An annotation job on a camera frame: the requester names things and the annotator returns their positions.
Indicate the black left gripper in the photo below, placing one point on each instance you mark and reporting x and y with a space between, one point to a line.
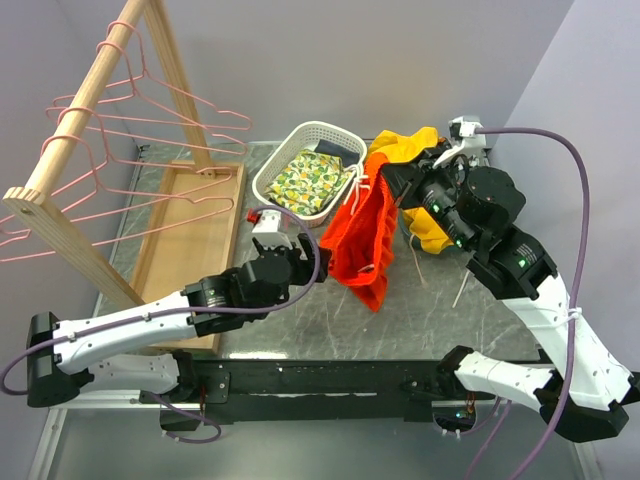
305 267

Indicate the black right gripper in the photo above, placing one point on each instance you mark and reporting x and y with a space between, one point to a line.
404 180

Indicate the orange mesh shorts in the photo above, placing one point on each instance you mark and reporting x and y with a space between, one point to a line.
360 237

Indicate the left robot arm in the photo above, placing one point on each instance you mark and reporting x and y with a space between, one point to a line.
67 358

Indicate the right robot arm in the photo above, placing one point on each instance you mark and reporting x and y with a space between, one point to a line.
585 384

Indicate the yellow garment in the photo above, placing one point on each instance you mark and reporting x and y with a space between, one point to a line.
398 148

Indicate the dark navy garment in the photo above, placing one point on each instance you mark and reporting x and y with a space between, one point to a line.
349 159

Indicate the lemon print garment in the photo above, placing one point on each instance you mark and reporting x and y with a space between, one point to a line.
308 183

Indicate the wooden clothes rack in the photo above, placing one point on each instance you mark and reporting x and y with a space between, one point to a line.
49 264

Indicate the white plastic laundry basket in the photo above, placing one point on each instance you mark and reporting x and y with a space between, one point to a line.
306 136

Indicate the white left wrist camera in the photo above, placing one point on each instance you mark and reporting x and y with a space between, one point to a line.
268 229

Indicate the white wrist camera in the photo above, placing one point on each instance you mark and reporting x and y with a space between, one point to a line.
465 139
268 229

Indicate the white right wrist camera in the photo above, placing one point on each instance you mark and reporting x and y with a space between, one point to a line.
465 139

